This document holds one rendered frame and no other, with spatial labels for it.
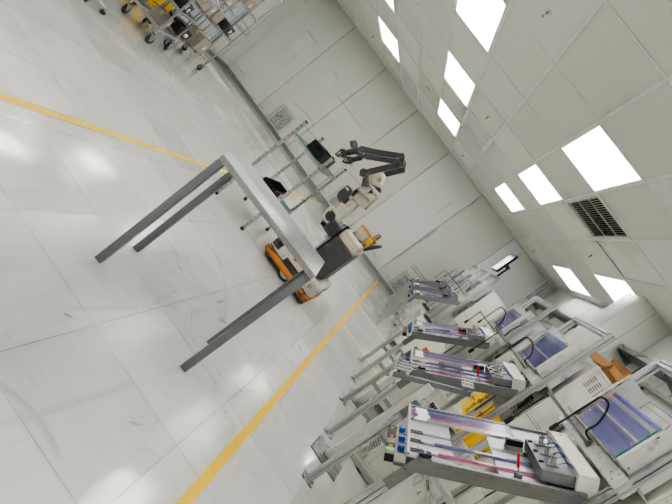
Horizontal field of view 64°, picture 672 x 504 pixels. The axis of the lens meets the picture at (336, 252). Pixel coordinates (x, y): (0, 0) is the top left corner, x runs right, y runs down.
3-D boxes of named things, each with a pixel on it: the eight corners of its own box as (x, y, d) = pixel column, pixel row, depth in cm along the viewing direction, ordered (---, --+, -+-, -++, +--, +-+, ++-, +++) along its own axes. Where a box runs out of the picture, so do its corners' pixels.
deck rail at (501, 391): (408, 378, 365) (410, 369, 365) (408, 377, 367) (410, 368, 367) (517, 399, 355) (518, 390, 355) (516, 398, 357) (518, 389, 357)
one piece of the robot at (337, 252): (320, 285, 570) (384, 238, 559) (309, 289, 516) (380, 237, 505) (302, 259, 573) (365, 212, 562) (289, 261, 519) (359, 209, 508)
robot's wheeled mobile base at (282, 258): (315, 298, 576) (334, 284, 572) (302, 304, 513) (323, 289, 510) (279, 247, 582) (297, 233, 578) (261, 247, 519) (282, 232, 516)
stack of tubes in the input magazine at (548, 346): (535, 368, 356) (570, 345, 353) (520, 351, 407) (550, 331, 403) (546, 384, 355) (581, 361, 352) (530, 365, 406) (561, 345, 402)
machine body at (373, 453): (352, 465, 372) (426, 416, 364) (362, 429, 442) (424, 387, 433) (408, 545, 368) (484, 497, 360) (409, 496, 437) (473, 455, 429)
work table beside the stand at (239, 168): (135, 246, 302) (246, 158, 291) (212, 345, 306) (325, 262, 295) (94, 257, 258) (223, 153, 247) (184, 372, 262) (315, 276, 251)
